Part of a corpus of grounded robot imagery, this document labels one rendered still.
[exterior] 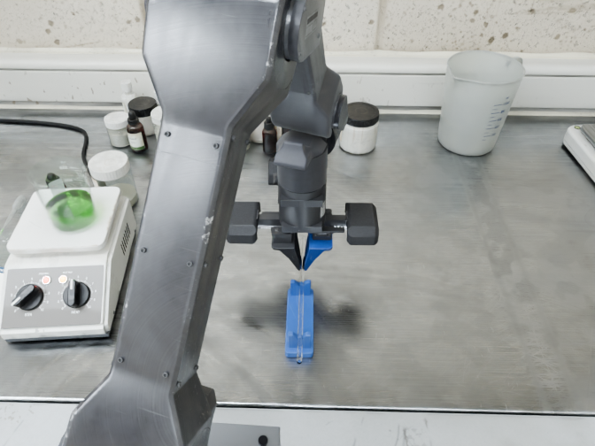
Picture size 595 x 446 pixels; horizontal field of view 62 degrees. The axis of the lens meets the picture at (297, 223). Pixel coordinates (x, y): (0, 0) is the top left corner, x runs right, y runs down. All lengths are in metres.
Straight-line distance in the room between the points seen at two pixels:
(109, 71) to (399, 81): 0.57
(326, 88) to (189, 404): 0.30
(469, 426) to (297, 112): 0.38
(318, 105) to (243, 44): 0.23
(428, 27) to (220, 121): 0.81
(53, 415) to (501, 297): 0.56
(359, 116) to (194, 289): 0.67
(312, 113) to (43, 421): 0.43
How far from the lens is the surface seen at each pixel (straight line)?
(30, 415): 0.65
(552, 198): 0.92
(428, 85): 1.04
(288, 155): 0.52
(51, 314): 0.67
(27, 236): 0.71
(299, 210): 0.57
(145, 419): 0.30
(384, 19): 1.02
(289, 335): 0.59
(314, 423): 0.58
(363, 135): 0.90
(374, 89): 1.03
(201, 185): 0.26
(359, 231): 0.60
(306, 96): 0.46
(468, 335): 0.67
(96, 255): 0.67
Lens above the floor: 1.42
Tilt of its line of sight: 42 degrees down
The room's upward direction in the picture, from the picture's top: straight up
